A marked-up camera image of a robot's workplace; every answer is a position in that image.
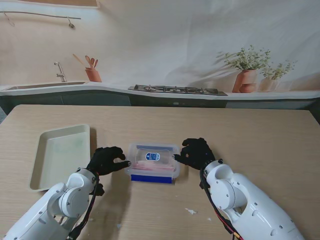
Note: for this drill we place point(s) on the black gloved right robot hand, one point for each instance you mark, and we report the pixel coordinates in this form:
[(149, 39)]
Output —
[(197, 153)]

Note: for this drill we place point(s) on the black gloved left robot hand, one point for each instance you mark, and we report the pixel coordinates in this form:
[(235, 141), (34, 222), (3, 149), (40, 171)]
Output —
[(103, 161)]

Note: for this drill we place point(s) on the clear lid with blue label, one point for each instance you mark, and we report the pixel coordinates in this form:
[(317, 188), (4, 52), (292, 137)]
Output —
[(152, 156)]

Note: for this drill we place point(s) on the clear container with blue clips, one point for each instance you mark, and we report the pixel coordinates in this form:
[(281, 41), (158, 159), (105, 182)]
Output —
[(150, 178)]

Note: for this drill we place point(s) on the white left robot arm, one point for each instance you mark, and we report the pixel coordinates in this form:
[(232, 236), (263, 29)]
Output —
[(37, 220)]

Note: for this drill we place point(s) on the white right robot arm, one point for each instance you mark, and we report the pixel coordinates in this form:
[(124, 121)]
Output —
[(250, 200)]

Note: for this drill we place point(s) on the cream rectangular tray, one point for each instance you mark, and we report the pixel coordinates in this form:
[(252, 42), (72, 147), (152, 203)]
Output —
[(62, 155)]

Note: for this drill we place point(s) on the large white paper scrap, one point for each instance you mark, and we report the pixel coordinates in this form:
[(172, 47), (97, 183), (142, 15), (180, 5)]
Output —
[(190, 211)]

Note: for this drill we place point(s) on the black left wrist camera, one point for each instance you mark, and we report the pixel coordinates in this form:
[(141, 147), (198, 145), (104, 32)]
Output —
[(99, 190)]

